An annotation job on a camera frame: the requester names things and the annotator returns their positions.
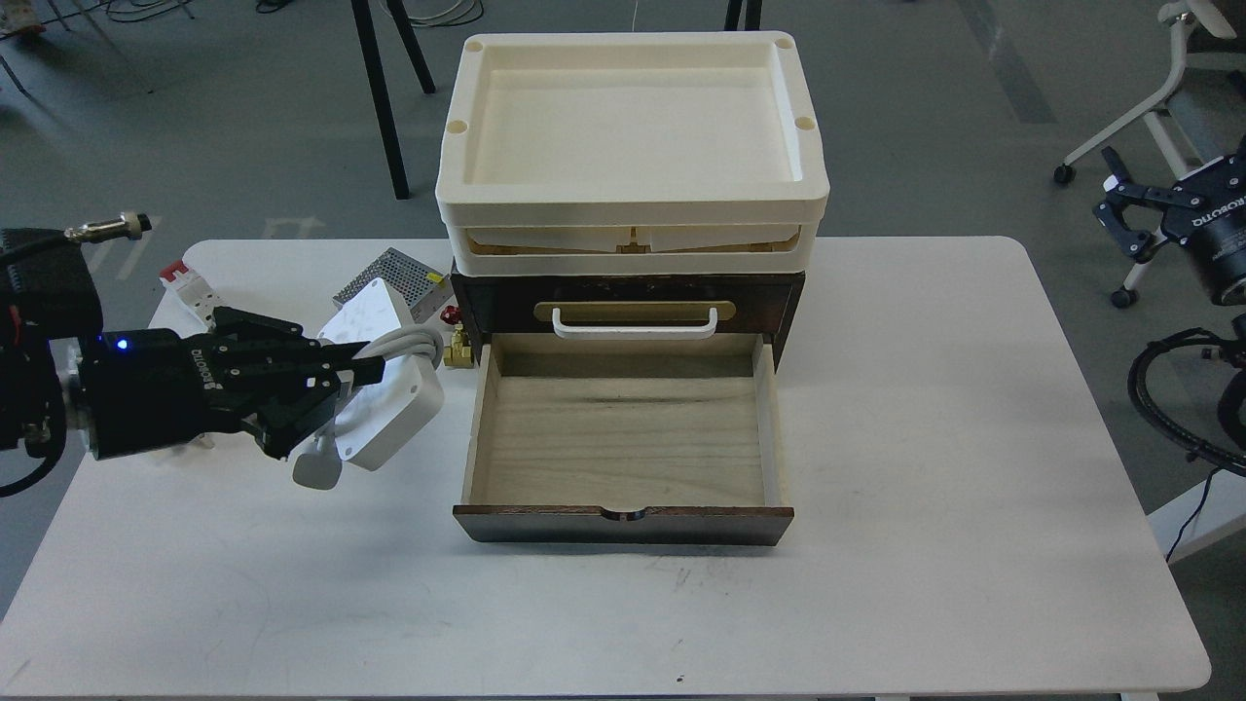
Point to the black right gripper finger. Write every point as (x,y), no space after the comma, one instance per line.
(1139,245)
(1121,190)

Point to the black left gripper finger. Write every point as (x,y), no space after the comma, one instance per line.
(255,350)
(279,417)

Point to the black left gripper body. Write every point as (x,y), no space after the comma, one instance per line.
(144,390)

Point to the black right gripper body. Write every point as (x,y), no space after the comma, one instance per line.
(1213,232)

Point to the white power strip with cable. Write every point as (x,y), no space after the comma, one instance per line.
(371,423)

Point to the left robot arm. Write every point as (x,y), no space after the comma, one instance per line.
(49,302)

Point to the red white circuit breaker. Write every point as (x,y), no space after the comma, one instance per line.
(192,292)

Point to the metal mesh power supply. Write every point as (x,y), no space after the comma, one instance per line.
(425,289)

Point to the open wooden drawer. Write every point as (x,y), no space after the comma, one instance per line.
(626,442)

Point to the black table legs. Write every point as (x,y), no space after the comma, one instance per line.
(373,64)

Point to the cream plastic tray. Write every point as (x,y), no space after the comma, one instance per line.
(670,153)

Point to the brass valve red handle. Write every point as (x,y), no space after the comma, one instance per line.
(458,352)

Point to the white drawer handle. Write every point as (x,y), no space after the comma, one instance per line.
(633,332)

